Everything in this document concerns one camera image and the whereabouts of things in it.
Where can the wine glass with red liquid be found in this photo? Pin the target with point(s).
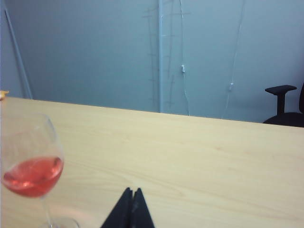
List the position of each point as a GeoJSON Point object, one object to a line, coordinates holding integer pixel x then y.
{"type": "Point", "coordinates": [33, 175]}

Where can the diagonal white wall rail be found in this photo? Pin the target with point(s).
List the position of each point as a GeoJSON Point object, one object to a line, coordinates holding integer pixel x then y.
{"type": "Point", "coordinates": [19, 59]}

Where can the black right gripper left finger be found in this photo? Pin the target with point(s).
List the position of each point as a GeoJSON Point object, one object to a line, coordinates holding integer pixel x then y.
{"type": "Point", "coordinates": [121, 211]}

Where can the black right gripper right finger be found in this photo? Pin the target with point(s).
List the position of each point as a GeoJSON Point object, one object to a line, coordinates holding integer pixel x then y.
{"type": "Point", "coordinates": [141, 211]}

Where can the small orange object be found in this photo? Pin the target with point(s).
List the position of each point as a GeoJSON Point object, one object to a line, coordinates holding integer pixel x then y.
{"type": "Point", "coordinates": [3, 94]}

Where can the black office chair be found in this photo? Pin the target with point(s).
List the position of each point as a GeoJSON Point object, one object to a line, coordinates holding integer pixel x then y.
{"type": "Point", "coordinates": [285, 117]}

